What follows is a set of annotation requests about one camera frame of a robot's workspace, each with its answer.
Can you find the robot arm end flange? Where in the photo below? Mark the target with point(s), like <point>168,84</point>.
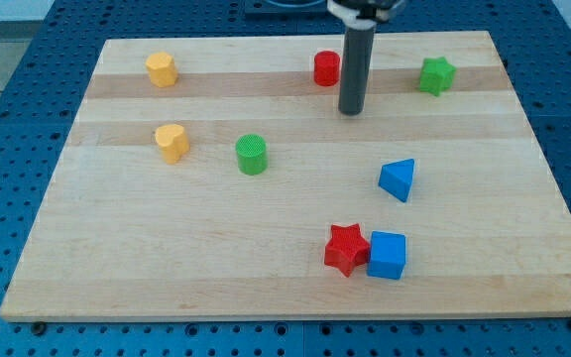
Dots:
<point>365,14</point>

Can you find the yellow heart block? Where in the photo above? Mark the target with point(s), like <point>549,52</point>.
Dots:
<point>172,141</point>

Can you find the blue cube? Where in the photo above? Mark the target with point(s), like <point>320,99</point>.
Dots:
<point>387,255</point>

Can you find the green cylinder block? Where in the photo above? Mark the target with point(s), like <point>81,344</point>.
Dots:
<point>251,152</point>

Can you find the wooden board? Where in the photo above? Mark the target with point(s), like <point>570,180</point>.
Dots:
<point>123,236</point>

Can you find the red star block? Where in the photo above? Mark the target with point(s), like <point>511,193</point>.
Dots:
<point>346,249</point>

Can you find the blue triangle block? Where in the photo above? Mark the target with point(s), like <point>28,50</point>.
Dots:
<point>396,178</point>

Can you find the red cylinder block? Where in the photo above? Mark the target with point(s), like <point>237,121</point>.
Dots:
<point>326,68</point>

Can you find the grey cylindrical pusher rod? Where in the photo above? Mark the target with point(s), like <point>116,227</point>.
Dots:
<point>357,51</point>

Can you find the yellow hexagon block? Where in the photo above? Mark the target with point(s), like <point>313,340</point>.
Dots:
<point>161,69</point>

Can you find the green star block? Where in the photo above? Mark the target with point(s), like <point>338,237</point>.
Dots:
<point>436,75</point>

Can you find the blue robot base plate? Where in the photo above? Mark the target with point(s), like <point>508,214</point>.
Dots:
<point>256,9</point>

